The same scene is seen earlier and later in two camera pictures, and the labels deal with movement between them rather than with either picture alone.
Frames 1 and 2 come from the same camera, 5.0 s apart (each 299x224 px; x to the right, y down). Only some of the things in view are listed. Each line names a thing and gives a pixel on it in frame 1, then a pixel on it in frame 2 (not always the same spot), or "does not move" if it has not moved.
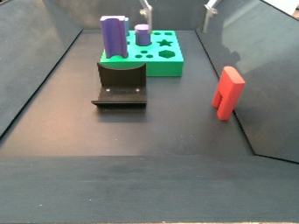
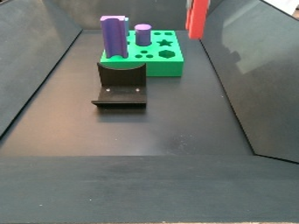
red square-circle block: x=228 y=93 to x=195 y=19
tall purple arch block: x=115 y=35 does not move
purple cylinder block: x=143 y=35 does not move
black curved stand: x=123 y=87 does not move
